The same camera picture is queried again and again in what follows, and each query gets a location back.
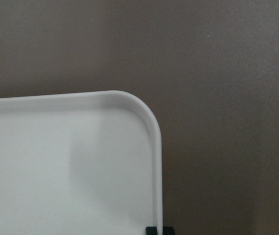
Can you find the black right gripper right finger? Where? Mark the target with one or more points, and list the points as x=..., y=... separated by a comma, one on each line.
x=167, y=230

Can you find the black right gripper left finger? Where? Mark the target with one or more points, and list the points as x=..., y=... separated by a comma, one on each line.
x=151, y=231

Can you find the cream rabbit tray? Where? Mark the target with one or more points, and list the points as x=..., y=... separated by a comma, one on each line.
x=79, y=164

